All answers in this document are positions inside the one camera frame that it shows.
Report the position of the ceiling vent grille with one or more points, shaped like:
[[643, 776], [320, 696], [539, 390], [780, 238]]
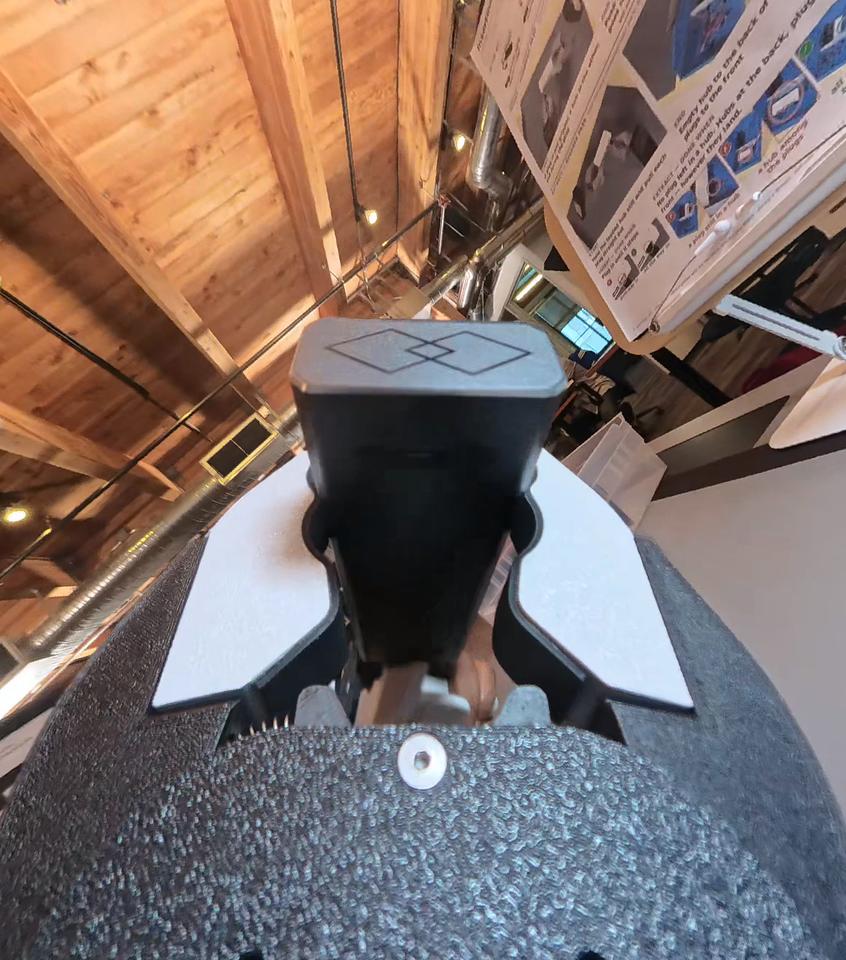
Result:
[[239, 450]]

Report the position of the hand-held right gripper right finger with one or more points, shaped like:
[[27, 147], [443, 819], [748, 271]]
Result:
[[595, 600]]

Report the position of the silver ventilation duct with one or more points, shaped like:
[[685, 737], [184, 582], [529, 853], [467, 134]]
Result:
[[130, 570], [484, 150]]

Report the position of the printed instruction sheet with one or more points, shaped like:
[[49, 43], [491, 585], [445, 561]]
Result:
[[693, 112]]

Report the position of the clear plastic bin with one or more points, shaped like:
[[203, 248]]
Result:
[[618, 465]]

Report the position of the black ceiling pipe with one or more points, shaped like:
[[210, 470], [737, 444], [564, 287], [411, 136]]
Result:
[[55, 330]]

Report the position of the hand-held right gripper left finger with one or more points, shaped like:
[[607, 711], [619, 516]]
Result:
[[243, 600]]

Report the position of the ceiling spot lamp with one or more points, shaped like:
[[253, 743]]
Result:
[[459, 140], [370, 216], [16, 514]]

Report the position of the grey metal usb hub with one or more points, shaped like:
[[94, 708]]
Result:
[[423, 487]]

